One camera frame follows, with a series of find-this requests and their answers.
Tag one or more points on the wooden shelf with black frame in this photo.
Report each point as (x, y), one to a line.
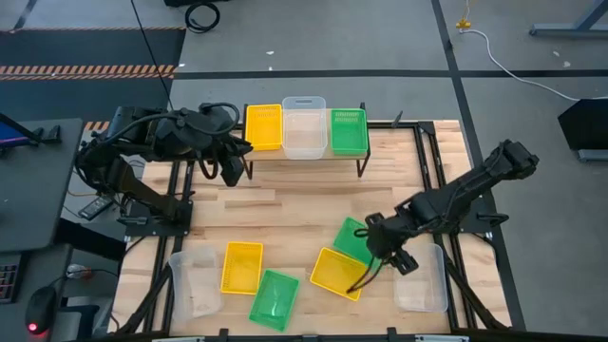
(261, 155)

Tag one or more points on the yellow slotted plastic basket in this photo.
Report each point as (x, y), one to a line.
(242, 266)
(263, 126)
(335, 273)

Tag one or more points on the small silver device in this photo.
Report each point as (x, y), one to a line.
(78, 271)

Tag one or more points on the black computer mouse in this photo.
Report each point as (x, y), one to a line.
(40, 309)

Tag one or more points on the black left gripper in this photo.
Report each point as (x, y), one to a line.
(233, 168)

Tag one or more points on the monitor with blue screen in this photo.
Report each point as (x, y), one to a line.
(12, 135)

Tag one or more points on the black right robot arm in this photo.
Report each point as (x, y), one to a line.
(475, 185)

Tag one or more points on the black remote controller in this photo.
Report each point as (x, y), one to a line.
(95, 207)

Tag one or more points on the grey metal stand base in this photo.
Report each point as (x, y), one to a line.
(560, 31)

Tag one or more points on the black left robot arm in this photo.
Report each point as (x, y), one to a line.
(142, 190)

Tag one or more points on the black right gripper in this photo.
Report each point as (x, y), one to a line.
(385, 237)

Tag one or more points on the black box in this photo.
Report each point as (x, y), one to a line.
(586, 126)

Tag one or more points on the clear plastic bin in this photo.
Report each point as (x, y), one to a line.
(195, 282)
(304, 128)
(423, 285)

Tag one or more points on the black keyboard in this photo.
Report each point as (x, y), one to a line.
(7, 285)

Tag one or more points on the hazard-striped black floor mat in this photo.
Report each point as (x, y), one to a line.
(71, 47)

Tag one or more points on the green slotted plastic basket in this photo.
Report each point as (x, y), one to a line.
(274, 299)
(349, 130)
(349, 240)

